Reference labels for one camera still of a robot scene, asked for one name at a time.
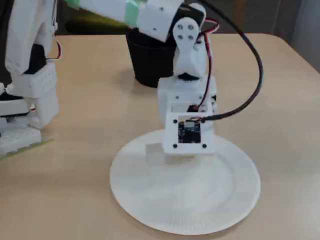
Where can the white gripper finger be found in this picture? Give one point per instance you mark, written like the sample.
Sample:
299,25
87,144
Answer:
171,158
187,157

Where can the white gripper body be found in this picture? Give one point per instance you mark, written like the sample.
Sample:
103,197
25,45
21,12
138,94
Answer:
167,94

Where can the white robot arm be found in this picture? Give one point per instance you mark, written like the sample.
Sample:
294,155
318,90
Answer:
27,82

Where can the white paper plate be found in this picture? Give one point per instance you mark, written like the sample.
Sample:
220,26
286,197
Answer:
185,190

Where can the black pot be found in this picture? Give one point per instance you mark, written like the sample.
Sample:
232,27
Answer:
150,62

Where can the green tape strip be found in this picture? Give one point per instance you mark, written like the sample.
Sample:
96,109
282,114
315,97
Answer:
132,12

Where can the green base mat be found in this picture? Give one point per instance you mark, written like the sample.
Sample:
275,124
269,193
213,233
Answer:
30,147

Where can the white framed wrist camera module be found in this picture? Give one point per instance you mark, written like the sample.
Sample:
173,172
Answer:
188,135

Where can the wooden shelf frame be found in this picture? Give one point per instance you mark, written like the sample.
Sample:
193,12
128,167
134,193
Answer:
242,15

